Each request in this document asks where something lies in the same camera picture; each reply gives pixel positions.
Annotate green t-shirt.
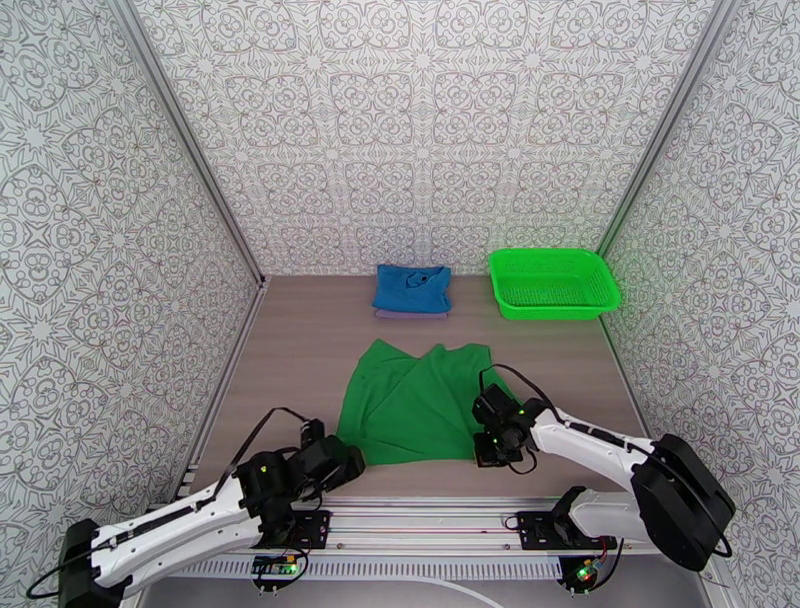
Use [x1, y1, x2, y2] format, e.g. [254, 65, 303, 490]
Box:
[336, 339, 523, 467]

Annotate lavender purple shirt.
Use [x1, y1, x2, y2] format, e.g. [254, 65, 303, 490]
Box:
[374, 308, 450, 323]

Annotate blue t-shirt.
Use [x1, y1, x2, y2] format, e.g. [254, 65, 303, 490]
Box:
[371, 264, 453, 314]

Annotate green plastic laundry basket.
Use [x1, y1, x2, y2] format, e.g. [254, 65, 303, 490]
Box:
[487, 248, 624, 323]

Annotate circuit board with blue parts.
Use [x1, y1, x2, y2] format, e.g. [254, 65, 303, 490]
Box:
[251, 554, 299, 581]

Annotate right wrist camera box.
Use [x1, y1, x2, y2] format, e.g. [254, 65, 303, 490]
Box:
[477, 382, 515, 419]

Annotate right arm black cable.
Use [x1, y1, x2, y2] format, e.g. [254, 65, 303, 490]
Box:
[477, 364, 733, 561]

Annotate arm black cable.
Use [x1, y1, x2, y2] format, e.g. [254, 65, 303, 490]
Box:
[26, 407, 314, 601]
[477, 364, 733, 561]

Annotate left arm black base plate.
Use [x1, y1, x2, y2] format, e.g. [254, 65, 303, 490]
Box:
[274, 509, 333, 550]

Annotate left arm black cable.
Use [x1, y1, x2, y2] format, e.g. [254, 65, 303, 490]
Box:
[26, 407, 314, 601]

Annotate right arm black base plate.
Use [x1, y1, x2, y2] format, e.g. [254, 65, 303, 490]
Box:
[517, 511, 619, 551]

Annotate aluminium rail frame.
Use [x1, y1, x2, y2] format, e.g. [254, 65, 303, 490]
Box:
[131, 496, 720, 559]

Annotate perforated white cable duct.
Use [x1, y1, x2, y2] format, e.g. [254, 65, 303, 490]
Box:
[152, 557, 564, 580]

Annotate white curved cable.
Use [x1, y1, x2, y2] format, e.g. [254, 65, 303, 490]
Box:
[399, 577, 504, 608]

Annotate aluminium corner post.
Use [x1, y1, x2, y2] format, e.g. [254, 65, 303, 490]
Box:
[106, 0, 268, 290]
[596, 0, 742, 254]

